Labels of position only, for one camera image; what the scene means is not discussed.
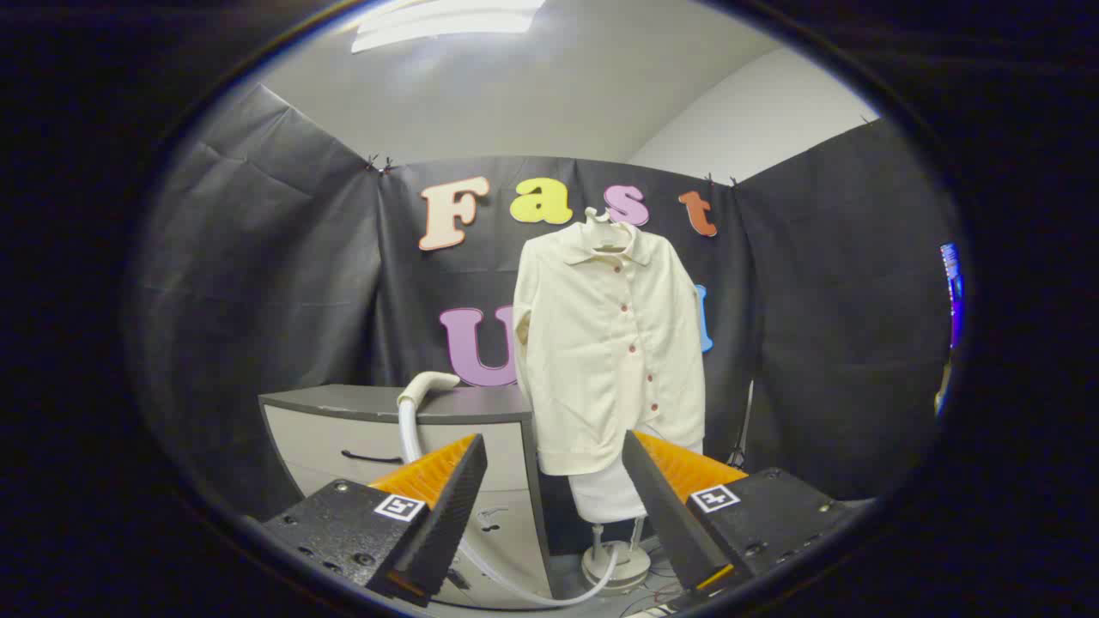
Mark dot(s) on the cream button-up shirt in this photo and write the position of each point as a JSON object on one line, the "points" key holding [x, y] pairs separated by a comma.
{"points": [[592, 360]]}

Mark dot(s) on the grey drawer cabinet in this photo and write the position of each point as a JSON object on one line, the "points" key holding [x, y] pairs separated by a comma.
{"points": [[343, 429]]}

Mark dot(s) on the thin dark pole stand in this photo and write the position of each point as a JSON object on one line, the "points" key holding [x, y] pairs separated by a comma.
{"points": [[743, 429]]}

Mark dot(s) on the ceiling light panel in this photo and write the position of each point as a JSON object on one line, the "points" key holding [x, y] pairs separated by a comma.
{"points": [[446, 19]]}

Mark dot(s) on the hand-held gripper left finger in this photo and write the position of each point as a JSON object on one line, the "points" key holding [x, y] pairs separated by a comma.
{"points": [[446, 506]]}

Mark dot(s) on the white mannequin stand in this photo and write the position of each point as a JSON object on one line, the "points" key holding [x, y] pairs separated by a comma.
{"points": [[605, 498]]}

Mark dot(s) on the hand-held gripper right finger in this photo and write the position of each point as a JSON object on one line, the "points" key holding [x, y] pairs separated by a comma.
{"points": [[665, 506]]}

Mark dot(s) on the white clothes hanger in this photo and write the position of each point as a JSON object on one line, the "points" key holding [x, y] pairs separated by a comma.
{"points": [[597, 220]]}

